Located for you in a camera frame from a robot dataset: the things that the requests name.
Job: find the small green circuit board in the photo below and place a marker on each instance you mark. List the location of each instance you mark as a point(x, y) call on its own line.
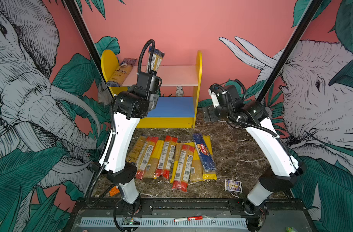
point(131, 221)

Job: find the far right yellow spaghetti pack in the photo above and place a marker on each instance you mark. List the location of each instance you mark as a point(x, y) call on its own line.
point(213, 174)

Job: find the wide yellow spaghetti pack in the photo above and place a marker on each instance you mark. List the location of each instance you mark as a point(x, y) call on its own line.
point(196, 167)

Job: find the gold blue Molisana spaghetti pack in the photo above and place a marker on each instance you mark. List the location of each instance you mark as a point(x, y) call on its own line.
point(135, 151)

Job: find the red-end spaghetti pack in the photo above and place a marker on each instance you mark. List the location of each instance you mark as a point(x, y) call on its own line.
point(183, 170)
point(166, 157)
point(144, 156)

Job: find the small playing card box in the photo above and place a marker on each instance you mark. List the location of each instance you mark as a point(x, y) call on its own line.
point(233, 186)

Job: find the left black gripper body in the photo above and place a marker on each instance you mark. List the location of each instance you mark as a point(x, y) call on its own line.
point(152, 105)

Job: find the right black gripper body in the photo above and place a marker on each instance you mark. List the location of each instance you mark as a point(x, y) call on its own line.
point(216, 115)

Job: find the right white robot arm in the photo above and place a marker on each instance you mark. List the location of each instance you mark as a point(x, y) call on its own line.
point(284, 168)

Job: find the orange toy block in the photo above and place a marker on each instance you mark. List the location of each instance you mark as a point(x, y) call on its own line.
point(114, 191)

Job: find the red white marker pen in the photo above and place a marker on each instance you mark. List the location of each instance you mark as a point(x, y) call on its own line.
point(176, 220)

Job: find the black base frame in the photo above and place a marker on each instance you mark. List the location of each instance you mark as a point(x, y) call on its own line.
point(149, 206)

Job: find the white perforated rail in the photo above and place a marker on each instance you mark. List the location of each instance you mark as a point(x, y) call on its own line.
point(228, 223)

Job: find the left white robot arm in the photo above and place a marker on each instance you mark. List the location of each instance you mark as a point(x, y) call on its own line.
point(126, 110)

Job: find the yellow shelf unit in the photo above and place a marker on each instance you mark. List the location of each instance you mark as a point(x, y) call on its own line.
point(176, 112)

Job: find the blue Barilla spaghetti box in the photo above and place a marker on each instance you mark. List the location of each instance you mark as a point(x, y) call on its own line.
point(204, 153)

